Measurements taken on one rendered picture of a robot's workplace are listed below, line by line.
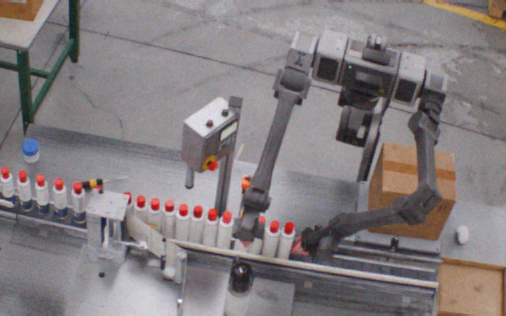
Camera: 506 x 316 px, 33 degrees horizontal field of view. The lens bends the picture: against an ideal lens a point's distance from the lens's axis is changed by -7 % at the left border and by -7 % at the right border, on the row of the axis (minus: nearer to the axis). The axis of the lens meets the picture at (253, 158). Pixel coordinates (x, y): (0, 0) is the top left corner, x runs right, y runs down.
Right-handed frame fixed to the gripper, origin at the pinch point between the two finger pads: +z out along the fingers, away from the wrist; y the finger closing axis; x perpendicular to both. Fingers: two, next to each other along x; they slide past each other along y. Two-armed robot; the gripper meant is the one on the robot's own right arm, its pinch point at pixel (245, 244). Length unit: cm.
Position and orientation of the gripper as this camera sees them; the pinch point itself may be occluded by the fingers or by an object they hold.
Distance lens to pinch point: 299.7
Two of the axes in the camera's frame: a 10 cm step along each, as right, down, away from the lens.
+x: 1.4, -7.2, 6.8
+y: 9.8, 1.8, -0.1
